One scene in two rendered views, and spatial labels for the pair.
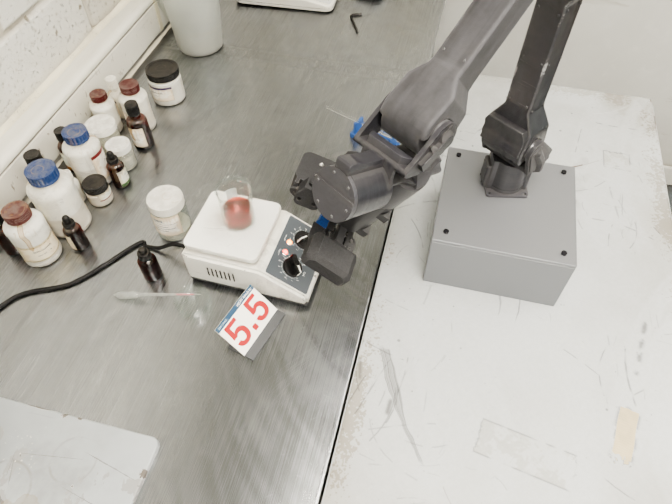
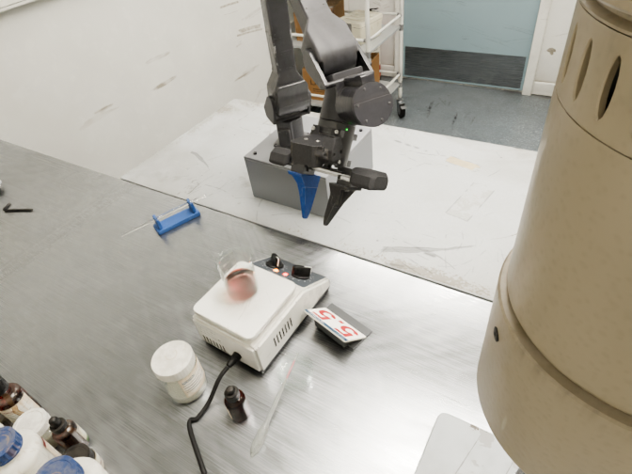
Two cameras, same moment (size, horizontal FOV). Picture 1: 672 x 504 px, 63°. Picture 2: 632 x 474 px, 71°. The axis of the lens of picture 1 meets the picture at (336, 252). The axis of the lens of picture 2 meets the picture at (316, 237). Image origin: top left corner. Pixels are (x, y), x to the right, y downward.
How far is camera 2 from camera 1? 61 cm
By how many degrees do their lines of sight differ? 45
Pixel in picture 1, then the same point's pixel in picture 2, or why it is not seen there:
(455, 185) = not seen: hidden behind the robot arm
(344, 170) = (371, 79)
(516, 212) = not seen: hidden behind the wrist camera
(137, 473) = (474, 432)
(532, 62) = (282, 35)
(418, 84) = (321, 30)
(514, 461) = (475, 206)
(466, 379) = (416, 213)
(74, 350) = not seen: outside the picture
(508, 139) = (297, 93)
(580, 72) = (130, 164)
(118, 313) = (278, 452)
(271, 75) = (27, 279)
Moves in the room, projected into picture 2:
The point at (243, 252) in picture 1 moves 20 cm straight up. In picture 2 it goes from (283, 291) to (258, 184)
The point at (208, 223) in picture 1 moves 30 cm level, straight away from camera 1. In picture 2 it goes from (234, 315) to (38, 336)
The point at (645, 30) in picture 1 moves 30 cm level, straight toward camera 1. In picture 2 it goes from (138, 114) to (168, 133)
